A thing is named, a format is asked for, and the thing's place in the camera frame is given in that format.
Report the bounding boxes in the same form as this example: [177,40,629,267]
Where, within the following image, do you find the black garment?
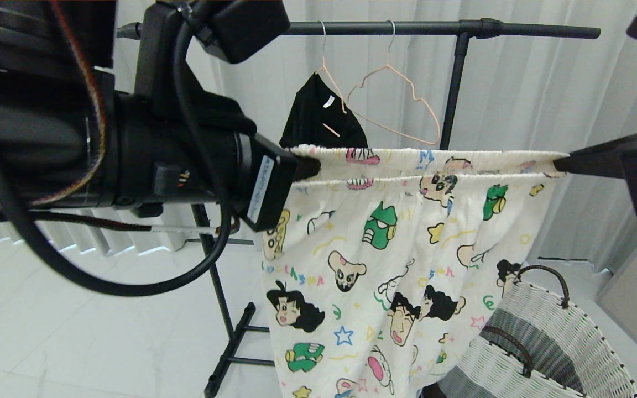
[280,72,369,150]

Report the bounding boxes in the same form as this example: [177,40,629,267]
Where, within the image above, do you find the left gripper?
[114,94,299,233]

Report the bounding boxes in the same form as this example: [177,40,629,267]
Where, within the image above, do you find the black clothes rack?
[117,19,601,397]

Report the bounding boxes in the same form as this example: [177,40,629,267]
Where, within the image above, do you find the pink clothes hanger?
[346,21,442,145]
[314,21,348,139]

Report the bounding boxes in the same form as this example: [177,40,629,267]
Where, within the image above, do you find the white laundry basket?
[440,264,637,398]

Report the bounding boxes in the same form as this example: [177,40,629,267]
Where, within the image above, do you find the cream printed garment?
[260,145,568,398]

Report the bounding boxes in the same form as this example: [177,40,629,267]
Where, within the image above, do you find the white curtain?
[0,0,637,271]

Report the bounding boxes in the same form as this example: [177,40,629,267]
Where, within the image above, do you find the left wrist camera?
[133,0,290,133]

